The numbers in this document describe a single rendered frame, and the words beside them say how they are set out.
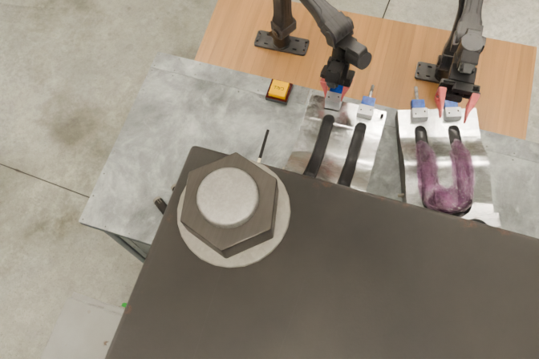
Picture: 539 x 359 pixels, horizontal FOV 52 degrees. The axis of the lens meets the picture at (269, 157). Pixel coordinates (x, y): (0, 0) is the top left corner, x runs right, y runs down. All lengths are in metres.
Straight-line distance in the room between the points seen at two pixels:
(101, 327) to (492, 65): 1.59
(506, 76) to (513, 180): 0.40
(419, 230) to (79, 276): 2.36
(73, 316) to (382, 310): 0.75
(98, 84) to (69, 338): 2.17
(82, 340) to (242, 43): 1.33
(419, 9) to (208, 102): 1.62
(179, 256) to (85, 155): 2.46
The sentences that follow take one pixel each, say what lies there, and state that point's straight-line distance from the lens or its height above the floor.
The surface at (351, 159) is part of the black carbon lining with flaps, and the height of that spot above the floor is 0.88.
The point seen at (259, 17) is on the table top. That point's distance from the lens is 2.21.
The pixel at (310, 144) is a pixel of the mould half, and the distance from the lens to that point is 1.82.
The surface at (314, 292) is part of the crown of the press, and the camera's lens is 0.54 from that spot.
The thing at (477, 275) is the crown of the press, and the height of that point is 2.01.
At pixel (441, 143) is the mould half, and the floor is 0.86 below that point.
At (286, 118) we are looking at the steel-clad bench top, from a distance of 1.96.
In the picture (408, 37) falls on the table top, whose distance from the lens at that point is 2.16.
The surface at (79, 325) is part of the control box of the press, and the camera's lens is 1.16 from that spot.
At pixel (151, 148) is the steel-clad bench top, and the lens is 1.99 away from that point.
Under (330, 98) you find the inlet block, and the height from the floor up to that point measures 0.94.
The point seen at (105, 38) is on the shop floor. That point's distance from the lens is 3.34.
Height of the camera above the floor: 2.54
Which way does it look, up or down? 66 degrees down
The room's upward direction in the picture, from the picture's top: 10 degrees counter-clockwise
